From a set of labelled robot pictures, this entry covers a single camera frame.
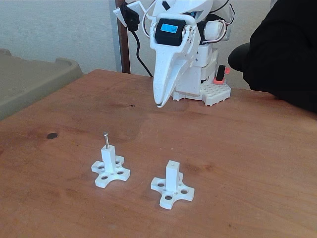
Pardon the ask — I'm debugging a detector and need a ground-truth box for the orange and black clamp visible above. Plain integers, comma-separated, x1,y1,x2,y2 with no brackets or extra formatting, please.
213,64,231,85

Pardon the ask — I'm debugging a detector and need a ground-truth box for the black office chair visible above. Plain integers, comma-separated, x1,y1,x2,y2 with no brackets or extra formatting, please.
227,42,251,72

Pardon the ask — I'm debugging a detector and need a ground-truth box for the beige plastic bin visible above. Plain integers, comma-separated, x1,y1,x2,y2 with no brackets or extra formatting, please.
0,48,84,121

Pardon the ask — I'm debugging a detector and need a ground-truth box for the red white black servo wire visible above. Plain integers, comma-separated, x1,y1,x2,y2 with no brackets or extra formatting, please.
142,0,159,38
210,0,236,43

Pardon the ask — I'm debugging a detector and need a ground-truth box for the black camera cable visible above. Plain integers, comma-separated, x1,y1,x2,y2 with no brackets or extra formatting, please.
132,29,154,77

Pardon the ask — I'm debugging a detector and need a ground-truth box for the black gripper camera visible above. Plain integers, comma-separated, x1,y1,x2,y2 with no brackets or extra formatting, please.
120,2,140,32

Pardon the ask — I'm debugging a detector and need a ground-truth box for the white perforated base plate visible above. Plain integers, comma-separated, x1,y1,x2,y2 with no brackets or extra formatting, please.
202,81,232,107

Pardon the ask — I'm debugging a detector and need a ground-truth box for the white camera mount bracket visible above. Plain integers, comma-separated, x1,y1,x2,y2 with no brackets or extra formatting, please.
113,1,147,27

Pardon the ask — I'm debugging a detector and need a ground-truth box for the white cross-base post stand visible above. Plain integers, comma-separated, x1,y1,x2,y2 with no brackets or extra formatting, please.
150,160,196,209
91,145,131,188

